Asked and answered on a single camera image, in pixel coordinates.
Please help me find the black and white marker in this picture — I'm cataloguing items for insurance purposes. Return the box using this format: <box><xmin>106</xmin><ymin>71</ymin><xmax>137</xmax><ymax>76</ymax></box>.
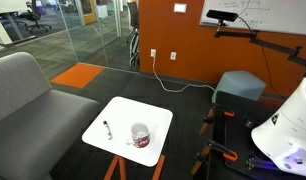
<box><xmin>102</xmin><ymin>120</ymin><xmax>113</xmax><ymax>140</ymax></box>

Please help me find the white mug red print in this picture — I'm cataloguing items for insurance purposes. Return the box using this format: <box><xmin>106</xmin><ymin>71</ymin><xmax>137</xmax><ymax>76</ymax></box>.
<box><xmin>126</xmin><ymin>122</ymin><xmax>151</xmax><ymax>149</ymax></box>

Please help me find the gray mesh office chair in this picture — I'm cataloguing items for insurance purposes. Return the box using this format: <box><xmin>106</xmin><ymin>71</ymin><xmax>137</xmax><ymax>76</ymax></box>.
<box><xmin>126</xmin><ymin>1</ymin><xmax>141</xmax><ymax>68</ymax></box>

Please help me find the orange black bar clamp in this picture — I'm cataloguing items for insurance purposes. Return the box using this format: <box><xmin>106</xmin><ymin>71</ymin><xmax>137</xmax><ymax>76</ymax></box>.
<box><xmin>199</xmin><ymin>105</ymin><xmax>236</xmax><ymax>136</ymax></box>
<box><xmin>190</xmin><ymin>138</ymin><xmax>239</xmax><ymax>176</ymax></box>

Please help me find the gray blue ottoman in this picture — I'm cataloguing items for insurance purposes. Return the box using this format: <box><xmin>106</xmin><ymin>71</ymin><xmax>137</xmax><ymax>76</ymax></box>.
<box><xmin>211</xmin><ymin>70</ymin><xmax>267</xmax><ymax>104</ymax></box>

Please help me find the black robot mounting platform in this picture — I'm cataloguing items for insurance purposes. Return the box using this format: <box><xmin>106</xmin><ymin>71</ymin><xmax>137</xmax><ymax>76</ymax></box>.
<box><xmin>192</xmin><ymin>89</ymin><xmax>306</xmax><ymax>180</ymax></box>

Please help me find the yellow wooden door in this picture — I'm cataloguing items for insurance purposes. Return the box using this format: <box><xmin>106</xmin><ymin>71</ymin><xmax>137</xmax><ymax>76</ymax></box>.
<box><xmin>82</xmin><ymin>0</ymin><xmax>98</xmax><ymax>25</ymax></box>

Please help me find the gray fabric sofa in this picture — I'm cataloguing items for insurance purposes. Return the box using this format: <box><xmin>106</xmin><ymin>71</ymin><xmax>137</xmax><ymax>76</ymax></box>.
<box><xmin>0</xmin><ymin>51</ymin><xmax>101</xmax><ymax>180</ymax></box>

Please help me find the black swivel office chair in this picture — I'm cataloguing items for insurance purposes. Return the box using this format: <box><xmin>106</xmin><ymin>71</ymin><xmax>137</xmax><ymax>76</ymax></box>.
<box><xmin>20</xmin><ymin>0</ymin><xmax>53</xmax><ymax>34</ymax></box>

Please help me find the white whiteboard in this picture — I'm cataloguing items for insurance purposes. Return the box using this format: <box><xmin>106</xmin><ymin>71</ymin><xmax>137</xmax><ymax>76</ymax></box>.
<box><xmin>199</xmin><ymin>0</ymin><xmax>306</xmax><ymax>37</ymax></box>

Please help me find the white office desk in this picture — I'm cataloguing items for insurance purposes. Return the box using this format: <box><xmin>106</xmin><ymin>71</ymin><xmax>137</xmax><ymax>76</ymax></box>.
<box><xmin>0</xmin><ymin>0</ymin><xmax>30</xmax><ymax>48</ymax></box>

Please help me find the white power cable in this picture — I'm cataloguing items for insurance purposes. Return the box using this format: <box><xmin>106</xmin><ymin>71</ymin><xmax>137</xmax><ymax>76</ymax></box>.
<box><xmin>151</xmin><ymin>54</ymin><xmax>217</xmax><ymax>94</ymax></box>

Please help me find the white wall switch plate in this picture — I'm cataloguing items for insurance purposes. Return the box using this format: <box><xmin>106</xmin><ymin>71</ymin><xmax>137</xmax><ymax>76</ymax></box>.
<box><xmin>173</xmin><ymin>2</ymin><xmax>188</xmax><ymax>14</ymax></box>

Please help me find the orange table leg frame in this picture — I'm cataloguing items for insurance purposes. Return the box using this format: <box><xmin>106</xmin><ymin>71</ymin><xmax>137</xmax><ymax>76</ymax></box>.
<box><xmin>103</xmin><ymin>154</ymin><xmax>167</xmax><ymax>180</ymax></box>

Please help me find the black stereo camera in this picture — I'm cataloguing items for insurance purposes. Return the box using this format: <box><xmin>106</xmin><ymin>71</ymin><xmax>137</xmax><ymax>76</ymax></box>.
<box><xmin>206</xmin><ymin>9</ymin><xmax>239</xmax><ymax>23</ymax></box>

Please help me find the black camera cable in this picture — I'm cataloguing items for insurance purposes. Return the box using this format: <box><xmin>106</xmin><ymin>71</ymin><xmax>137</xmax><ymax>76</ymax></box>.
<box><xmin>238</xmin><ymin>16</ymin><xmax>285</xmax><ymax>100</ymax></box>

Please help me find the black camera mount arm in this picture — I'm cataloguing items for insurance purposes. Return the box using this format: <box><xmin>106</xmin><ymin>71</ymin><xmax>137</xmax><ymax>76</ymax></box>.
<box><xmin>213</xmin><ymin>19</ymin><xmax>306</xmax><ymax>68</ymax></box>

